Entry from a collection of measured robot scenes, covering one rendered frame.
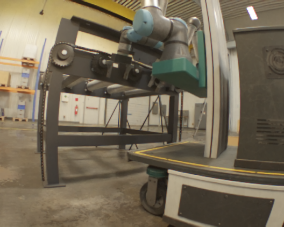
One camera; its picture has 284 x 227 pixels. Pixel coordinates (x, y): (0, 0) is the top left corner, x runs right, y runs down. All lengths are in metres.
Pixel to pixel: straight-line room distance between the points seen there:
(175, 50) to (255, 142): 0.47
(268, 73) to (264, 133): 0.21
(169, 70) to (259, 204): 0.59
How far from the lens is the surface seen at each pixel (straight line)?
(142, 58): 1.51
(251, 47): 0.66
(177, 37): 0.73
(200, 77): 0.76
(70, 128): 2.07
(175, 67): 0.64
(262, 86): 0.61
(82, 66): 1.17
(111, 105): 11.55
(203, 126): 11.51
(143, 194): 0.84
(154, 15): 0.70
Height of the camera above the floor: 0.47
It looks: 2 degrees up
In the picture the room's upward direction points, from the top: 3 degrees clockwise
